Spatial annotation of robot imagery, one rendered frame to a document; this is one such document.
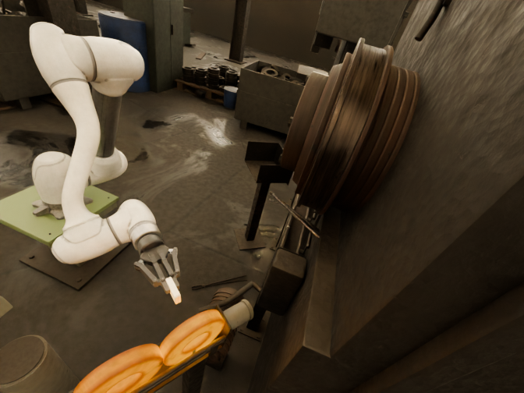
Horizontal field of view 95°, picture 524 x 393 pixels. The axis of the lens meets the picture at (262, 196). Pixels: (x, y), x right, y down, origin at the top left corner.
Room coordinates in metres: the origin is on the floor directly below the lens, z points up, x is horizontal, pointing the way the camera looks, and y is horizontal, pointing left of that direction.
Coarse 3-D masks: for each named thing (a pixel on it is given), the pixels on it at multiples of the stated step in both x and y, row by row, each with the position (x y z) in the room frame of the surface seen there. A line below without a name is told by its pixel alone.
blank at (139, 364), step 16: (128, 352) 0.15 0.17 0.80; (144, 352) 0.16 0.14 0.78; (160, 352) 0.18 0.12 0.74; (96, 368) 0.11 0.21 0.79; (112, 368) 0.12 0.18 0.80; (128, 368) 0.13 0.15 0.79; (144, 368) 0.14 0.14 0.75; (160, 368) 0.17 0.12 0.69; (80, 384) 0.09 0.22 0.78; (96, 384) 0.09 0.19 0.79; (112, 384) 0.10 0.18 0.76; (128, 384) 0.12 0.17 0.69
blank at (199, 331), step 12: (204, 312) 0.27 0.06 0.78; (216, 312) 0.29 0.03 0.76; (180, 324) 0.23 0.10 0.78; (192, 324) 0.23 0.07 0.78; (204, 324) 0.24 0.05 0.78; (216, 324) 0.26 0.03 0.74; (168, 336) 0.21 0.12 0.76; (180, 336) 0.21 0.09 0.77; (192, 336) 0.22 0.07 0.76; (204, 336) 0.25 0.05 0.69; (216, 336) 0.27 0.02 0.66; (168, 348) 0.19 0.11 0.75; (180, 348) 0.20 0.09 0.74; (192, 348) 0.22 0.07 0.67; (168, 360) 0.18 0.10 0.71; (180, 360) 0.20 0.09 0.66
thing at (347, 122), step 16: (368, 48) 0.65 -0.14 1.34; (352, 64) 0.57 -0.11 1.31; (368, 64) 0.59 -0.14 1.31; (384, 64) 0.60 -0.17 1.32; (352, 80) 0.55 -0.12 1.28; (368, 80) 0.55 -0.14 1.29; (352, 96) 0.53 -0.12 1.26; (368, 96) 0.53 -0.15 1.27; (336, 112) 0.50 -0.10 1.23; (352, 112) 0.51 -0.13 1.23; (368, 112) 0.51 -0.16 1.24; (336, 128) 0.49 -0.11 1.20; (352, 128) 0.49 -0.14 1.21; (336, 144) 0.48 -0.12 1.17; (352, 144) 0.48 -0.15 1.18; (320, 160) 0.47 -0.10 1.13; (336, 160) 0.47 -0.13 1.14; (320, 176) 0.48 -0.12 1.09; (336, 176) 0.47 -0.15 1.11; (304, 192) 0.48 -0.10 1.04; (320, 192) 0.48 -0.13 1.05; (320, 208) 0.52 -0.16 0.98
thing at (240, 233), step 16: (256, 144) 1.35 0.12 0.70; (272, 144) 1.40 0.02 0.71; (256, 160) 1.36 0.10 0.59; (272, 160) 1.41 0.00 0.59; (256, 176) 1.15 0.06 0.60; (272, 176) 1.13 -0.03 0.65; (288, 176) 1.17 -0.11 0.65; (256, 192) 1.24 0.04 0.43; (256, 208) 1.20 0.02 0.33; (256, 224) 1.21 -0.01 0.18; (240, 240) 1.18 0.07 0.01; (256, 240) 1.22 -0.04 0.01
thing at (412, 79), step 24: (384, 48) 0.72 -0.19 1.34; (384, 72) 0.56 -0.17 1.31; (408, 72) 0.65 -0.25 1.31; (384, 96) 0.56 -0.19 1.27; (408, 96) 0.57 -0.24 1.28; (384, 120) 0.52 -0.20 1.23; (408, 120) 0.53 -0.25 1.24; (360, 144) 0.47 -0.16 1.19; (384, 144) 0.50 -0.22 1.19; (360, 168) 0.49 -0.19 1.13; (384, 168) 0.49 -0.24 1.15; (336, 192) 0.46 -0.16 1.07; (360, 192) 0.49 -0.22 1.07
